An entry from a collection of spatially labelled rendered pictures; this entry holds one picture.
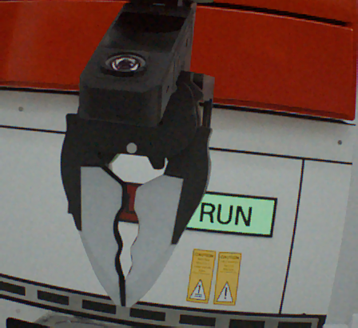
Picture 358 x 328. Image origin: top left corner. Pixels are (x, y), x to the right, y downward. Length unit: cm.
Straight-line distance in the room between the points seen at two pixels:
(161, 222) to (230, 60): 56
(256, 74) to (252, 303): 28
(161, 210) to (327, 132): 60
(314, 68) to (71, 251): 37
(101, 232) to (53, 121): 62
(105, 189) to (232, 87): 55
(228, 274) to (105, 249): 60
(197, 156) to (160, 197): 3
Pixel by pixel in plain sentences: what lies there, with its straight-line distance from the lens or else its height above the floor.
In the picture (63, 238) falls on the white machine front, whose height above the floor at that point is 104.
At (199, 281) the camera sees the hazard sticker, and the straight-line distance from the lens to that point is 123.
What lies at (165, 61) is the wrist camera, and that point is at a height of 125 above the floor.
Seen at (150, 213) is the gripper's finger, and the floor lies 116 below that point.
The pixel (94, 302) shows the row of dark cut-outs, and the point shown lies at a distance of 126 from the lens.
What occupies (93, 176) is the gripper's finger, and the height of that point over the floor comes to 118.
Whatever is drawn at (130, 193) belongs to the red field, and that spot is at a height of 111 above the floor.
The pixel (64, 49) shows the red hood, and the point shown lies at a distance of 119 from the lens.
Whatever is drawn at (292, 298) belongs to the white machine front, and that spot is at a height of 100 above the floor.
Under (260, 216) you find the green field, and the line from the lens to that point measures 121.
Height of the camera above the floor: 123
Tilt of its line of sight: 3 degrees down
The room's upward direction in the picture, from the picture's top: 6 degrees clockwise
